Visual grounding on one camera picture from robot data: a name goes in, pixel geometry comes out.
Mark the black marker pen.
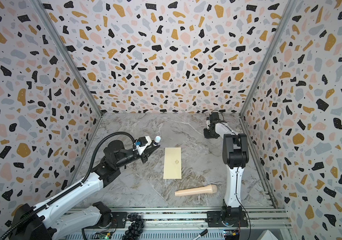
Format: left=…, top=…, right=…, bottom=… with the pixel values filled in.
left=193, top=229, right=208, bottom=240

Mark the aluminium corner post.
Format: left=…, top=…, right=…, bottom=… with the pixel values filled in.
left=30, top=0, right=103, bottom=118
left=240, top=0, right=298, bottom=120

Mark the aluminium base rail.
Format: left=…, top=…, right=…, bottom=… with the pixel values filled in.
left=59, top=206, right=292, bottom=240

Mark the aluminium corner post left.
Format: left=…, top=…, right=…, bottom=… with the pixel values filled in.
left=30, top=0, right=103, bottom=118

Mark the black bead cluster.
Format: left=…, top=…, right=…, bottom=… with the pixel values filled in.
left=121, top=213, right=144, bottom=240

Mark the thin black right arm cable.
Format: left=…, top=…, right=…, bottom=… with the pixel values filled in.
left=235, top=167, right=252, bottom=240

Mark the black corrugated cable conduit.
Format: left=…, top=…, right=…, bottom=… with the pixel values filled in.
left=0, top=131, right=136, bottom=240

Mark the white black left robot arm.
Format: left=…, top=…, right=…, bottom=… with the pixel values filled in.
left=1, top=136, right=161, bottom=240

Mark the aluminium corner post right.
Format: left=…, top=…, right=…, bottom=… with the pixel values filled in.
left=240, top=0, right=298, bottom=120

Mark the cream paper envelope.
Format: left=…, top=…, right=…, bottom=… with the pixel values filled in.
left=163, top=148, right=182, bottom=180

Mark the beige toy microphone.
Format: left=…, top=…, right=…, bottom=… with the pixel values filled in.
left=175, top=185, right=218, bottom=197

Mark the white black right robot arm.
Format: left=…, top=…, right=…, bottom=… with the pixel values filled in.
left=204, top=112, right=250, bottom=227

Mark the blue white glue stick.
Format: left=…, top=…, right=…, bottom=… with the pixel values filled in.
left=153, top=136, right=161, bottom=146

